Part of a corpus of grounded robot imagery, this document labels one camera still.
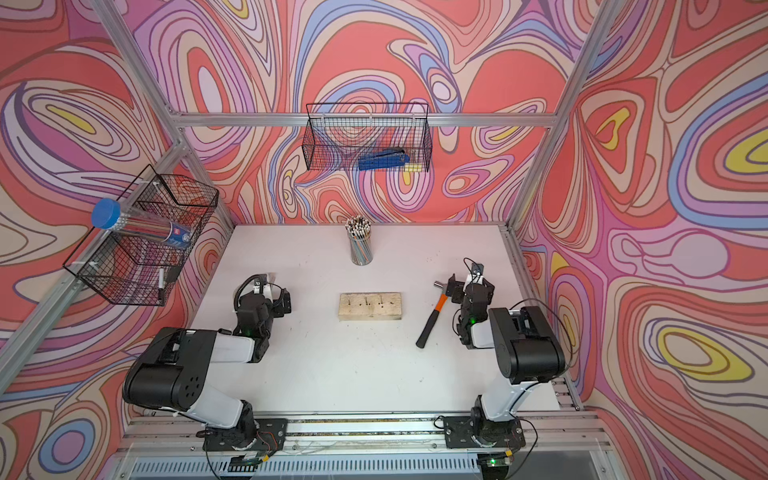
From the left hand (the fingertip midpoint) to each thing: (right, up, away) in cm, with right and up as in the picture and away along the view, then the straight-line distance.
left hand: (272, 290), depth 93 cm
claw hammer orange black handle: (+51, -9, 0) cm, 52 cm away
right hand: (+63, +2, +3) cm, 63 cm away
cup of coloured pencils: (+27, +20, +1) cm, 34 cm away
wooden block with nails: (+31, -5, 0) cm, 31 cm away
